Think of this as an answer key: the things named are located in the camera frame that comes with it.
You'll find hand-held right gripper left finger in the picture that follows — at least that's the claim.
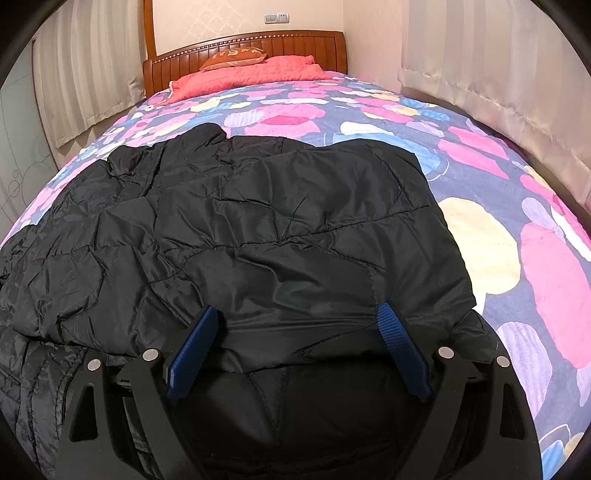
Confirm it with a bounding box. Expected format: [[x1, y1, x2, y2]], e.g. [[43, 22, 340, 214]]
[[54, 305, 220, 480]]

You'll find beige curtain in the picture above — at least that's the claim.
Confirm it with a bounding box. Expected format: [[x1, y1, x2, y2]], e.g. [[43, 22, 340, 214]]
[[32, 0, 148, 148], [399, 0, 591, 204]]

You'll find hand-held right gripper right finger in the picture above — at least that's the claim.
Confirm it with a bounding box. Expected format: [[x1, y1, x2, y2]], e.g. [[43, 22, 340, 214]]
[[376, 302, 542, 480]]

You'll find polka dot bedspread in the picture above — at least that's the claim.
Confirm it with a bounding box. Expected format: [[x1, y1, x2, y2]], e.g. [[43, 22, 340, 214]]
[[0, 69, 591, 480]]

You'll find wooden headboard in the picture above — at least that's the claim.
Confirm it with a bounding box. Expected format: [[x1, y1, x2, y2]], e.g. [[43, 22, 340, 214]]
[[142, 0, 348, 97]]

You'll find orange pillow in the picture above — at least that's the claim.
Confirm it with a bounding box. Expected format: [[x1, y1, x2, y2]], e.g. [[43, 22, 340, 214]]
[[199, 45, 269, 71]]

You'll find black puffer jacket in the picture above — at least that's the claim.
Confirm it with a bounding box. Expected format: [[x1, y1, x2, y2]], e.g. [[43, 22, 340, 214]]
[[0, 122, 509, 480]]

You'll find coral pink quilt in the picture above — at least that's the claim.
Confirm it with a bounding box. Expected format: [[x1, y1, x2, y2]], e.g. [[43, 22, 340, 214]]
[[157, 54, 345, 106]]

